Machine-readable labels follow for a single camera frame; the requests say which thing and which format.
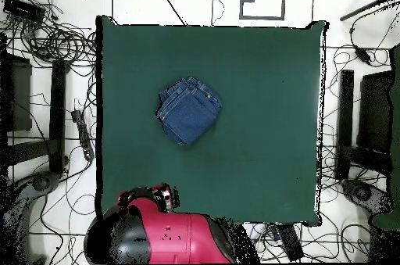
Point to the blue denim jeans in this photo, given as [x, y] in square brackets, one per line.
[187, 111]

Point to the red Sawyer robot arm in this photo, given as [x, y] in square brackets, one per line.
[175, 237]

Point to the dark flat panel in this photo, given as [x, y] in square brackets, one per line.
[375, 108]
[20, 96]

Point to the black power strip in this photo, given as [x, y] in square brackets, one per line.
[290, 243]
[82, 133]

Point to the dark wheeled stand base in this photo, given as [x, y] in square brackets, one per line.
[362, 193]
[40, 182]

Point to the dark green table cloth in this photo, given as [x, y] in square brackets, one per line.
[265, 74]
[396, 121]

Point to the black electronics box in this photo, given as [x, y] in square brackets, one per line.
[22, 8]

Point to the black power adapter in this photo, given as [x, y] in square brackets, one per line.
[362, 54]

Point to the black tripod pole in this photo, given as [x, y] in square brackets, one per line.
[362, 9]

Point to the black frame leg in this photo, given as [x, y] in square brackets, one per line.
[346, 115]
[57, 115]

